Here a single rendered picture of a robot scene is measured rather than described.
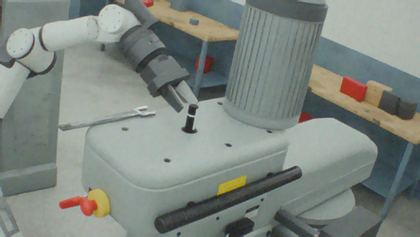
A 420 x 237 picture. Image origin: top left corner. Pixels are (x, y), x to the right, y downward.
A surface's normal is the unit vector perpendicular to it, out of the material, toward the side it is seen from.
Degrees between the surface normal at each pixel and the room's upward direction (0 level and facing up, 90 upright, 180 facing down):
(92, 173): 90
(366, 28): 90
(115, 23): 70
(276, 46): 90
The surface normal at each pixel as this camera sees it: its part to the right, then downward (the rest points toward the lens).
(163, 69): 0.58, -0.59
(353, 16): -0.71, 0.16
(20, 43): -0.28, -0.30
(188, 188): 0.68, 0.41
